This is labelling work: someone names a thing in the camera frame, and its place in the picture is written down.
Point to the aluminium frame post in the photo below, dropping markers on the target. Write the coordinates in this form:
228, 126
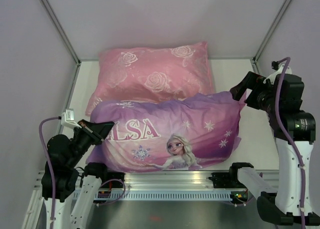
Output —
275, 23
60, 30

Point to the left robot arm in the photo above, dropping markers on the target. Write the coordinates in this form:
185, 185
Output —
60, 175

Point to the purple Elsa pillowcase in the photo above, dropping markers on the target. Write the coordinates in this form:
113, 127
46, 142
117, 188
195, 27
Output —
190, 134

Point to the left aluminium frame post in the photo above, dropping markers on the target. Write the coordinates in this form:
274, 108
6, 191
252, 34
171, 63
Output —
60, 30

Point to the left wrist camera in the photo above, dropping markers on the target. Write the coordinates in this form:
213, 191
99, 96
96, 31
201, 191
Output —
68, 119

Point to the aluminium front rail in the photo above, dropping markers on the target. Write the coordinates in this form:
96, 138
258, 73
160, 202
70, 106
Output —
171, 180

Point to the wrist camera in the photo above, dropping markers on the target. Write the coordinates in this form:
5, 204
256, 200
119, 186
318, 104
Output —
68, 119
278, 69

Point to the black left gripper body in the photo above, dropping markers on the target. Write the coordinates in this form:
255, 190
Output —
83, 140

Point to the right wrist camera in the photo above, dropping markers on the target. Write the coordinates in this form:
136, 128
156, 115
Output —
278, 69

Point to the pink rose-patterned pillow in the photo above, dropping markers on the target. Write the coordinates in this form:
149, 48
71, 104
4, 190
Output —
152, 75

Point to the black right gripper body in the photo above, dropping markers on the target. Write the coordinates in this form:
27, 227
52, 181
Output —
261, 97

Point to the right aluminium frame post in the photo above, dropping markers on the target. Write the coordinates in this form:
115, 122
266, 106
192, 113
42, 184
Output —
275, 23

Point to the white slotted cable duct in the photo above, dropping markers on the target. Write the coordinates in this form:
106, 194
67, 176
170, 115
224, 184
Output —
166, 195

